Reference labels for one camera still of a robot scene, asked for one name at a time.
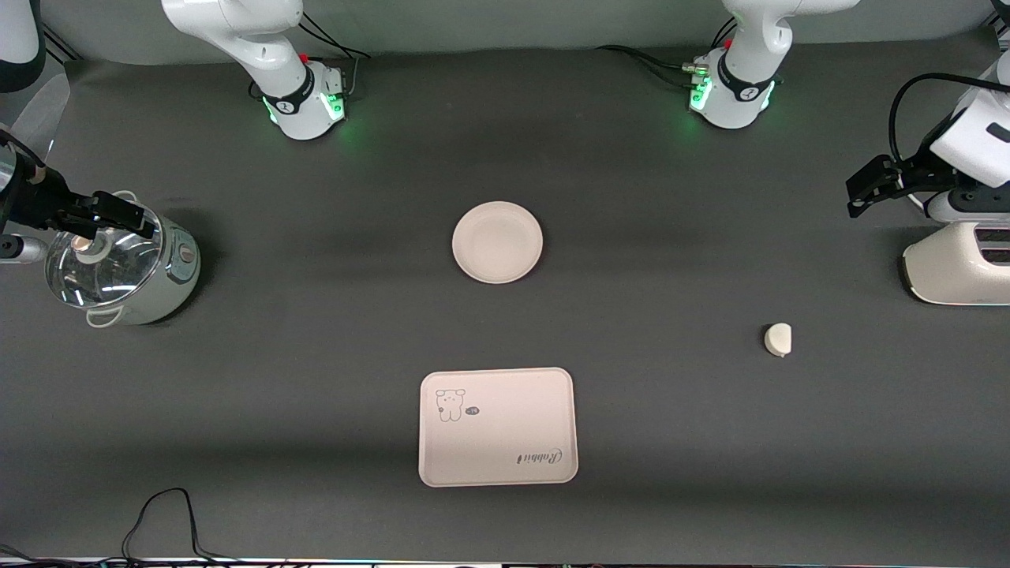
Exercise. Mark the cream tray with rabbit print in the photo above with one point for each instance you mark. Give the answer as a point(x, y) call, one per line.
point(505, 430)

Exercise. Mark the glass pot lid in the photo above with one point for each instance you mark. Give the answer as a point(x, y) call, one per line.
point(102, 284)

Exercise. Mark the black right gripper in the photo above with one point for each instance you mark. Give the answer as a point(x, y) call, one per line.
point(38, 200)

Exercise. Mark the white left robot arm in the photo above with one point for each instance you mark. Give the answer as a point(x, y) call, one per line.
point(742, 79)

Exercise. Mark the white steamed bun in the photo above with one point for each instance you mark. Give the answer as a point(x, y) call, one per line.
point(777, 339)

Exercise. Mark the cream white toaster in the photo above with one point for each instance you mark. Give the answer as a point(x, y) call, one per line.
point(955, 272)

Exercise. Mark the round cream plate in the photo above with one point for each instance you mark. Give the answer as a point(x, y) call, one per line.
point(497, 243)

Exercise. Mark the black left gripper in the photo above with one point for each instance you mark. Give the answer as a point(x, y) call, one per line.
point(920, 172)

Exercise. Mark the black frame bar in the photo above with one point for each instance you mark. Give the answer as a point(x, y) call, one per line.
point(61, 46)

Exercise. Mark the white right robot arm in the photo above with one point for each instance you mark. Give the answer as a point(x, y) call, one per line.
point(260, 47)

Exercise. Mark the translucent plastic sheet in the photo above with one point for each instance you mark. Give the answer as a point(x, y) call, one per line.
point(43, 114)

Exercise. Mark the steel pot with glass lid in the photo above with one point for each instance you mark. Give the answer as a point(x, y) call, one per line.
point(177, 268)

